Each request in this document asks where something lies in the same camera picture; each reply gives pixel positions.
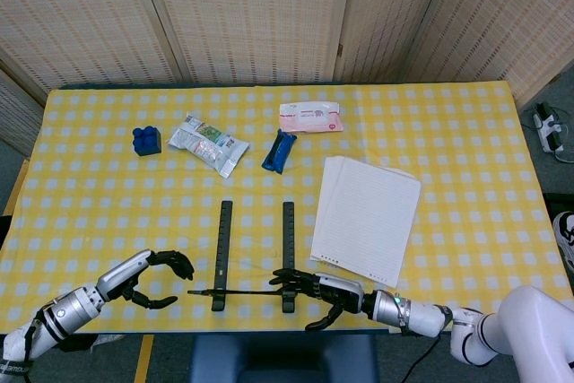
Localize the yellow checkered tablecloth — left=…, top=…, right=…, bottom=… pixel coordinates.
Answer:
left=0, top=81, right=574, bottom=335

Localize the blue toy building block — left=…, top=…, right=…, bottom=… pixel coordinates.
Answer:
left=132, top=125, right=162, bottom=158

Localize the blue wrapped packet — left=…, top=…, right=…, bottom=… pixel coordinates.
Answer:
left=261, top=128, right=299, bottom=175

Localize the black and white shoe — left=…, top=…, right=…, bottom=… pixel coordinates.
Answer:
left=552, top=211, right=574, bottom=274

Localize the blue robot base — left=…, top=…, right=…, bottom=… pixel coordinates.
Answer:
left=187, top=334, right=380, bottom=383

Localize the pink wet wipes pack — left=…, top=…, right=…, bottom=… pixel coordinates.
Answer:
left=278, top=101, right=345, bottom=134

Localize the black folding laptop stand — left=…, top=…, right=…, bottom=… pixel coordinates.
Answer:
left=187, top=200, right=297, bottom=314

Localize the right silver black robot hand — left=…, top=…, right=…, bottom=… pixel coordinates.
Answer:
left=268, top=267, right=365, bottom=333

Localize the stack of lined paper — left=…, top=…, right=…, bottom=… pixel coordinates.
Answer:
left=309, top=155, right=422, bottom=289

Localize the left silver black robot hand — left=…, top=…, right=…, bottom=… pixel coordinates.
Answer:
left=94, top=248, right=196, bottom=311

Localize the white silver snack packet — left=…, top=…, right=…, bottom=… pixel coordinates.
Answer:
left=167, top=113, right=250, bottom=179

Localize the white power strip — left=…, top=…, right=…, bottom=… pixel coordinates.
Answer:
left=532, top=103, right=567, bottom=154

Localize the woven folding screen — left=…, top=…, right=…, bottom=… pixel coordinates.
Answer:
left=0, top=0, right=574, bottom=158

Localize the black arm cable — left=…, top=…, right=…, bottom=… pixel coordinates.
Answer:
left=394, top=333, right=445, bottom=383

